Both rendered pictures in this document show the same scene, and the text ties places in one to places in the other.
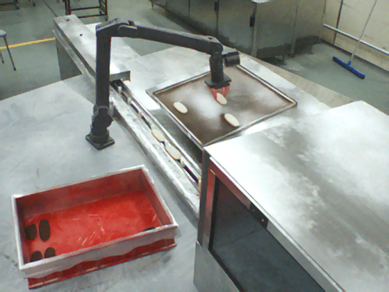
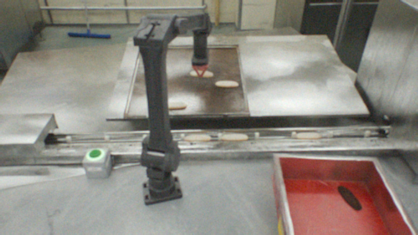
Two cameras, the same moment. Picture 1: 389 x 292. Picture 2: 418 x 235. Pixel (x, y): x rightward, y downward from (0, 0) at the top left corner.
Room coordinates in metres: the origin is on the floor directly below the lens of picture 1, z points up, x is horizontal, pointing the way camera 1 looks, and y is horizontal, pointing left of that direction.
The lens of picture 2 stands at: (0.87, 0.95, 1.60)
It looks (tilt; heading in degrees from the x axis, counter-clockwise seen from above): 35 degrees down; 300
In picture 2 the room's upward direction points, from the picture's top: straight up
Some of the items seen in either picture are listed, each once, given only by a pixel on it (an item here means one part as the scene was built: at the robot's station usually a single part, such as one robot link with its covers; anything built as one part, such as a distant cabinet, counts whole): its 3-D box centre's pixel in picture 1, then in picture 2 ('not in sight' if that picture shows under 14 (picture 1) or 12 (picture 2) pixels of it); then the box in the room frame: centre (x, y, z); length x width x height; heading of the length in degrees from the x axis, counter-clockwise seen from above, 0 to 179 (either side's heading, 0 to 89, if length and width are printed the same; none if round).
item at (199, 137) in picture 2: (158, 134); (197, 137); (1.37, 0.17, 0.86); 0.10 x 0.04 x 0.01; 32
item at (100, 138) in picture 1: (98, 133); (161, 183); (1.35, 0.43, 0.86); 0.12 x 0.09 x 0.08; 45
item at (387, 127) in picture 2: not in sight; (387, 125); (0.77, -0.20, 0.89); 0.06 x 0.01 x 0.06; 122
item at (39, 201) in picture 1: (91, 221); (342, 228); (0.82, 0.33, 0.87); 0.49 x 0.34 x 0.10; 117
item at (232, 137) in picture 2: (172, 151); (234, 137); (1.25, 0.10, 0.86); 0.10 x 0.04 x 0.01; 32
